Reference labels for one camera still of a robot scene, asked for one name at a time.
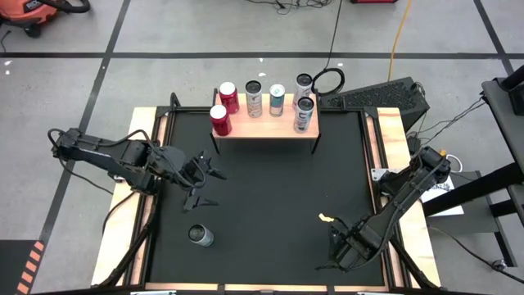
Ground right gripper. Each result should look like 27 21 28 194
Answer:
315 223 384 272

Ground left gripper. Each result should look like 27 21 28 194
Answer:
157 145 228 212

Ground white slim can yellow patch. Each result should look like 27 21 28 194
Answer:
244 79 264 119
187 223 215 247

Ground red Coca-Cola Zero Sugar can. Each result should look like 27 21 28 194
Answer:
209 104 233 137

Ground blue Red Bull can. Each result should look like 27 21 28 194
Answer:
269 84 287 118

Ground Celsius Peach Vibe can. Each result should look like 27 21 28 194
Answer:
291 72 314 111
292 96 316 134

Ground small wooden shelf black legs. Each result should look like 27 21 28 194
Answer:
209 88 321 156

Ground black table mat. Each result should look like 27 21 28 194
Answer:
147 109 386 288

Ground wooden base board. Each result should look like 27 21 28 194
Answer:
90 105 443 293

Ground white printed paper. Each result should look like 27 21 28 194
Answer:
418 170 466 217

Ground black metal stand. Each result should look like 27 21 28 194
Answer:
421 161 524 270

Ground black perforated computer case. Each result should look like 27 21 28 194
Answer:
318 76 431 132

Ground grey side table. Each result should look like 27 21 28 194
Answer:
481 65 524 173

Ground orange shop vacuum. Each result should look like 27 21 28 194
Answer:
0 0 92 39

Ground coiled black cable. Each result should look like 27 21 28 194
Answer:
311 67 346 96

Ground yellow cable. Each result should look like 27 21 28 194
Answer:
387 0 412 82

